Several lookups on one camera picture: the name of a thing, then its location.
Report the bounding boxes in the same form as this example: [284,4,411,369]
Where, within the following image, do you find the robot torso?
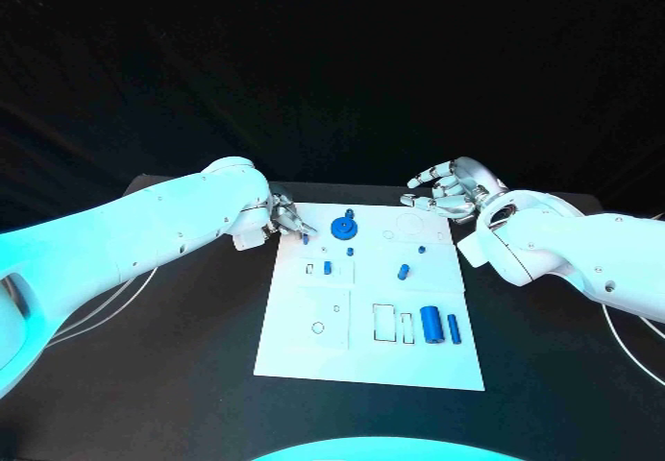
[248,436,528,461]

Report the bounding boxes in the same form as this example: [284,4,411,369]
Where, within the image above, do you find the thick blue cylinder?
[418,305,447,345]

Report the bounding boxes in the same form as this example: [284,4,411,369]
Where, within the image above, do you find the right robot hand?
[400,156,511,225]

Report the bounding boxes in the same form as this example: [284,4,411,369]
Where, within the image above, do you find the white cable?
[600,303,665,387]
[45,266,159,349]
[639,315,665,340]
[53,275,137,334]

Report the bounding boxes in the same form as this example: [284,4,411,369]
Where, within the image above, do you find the blue gear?
[330,216,361,241]

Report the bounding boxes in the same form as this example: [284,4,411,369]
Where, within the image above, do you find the white task board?
[252,202,486,392]

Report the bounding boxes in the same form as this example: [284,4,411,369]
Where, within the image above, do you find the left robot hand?
[265,192,319,236]

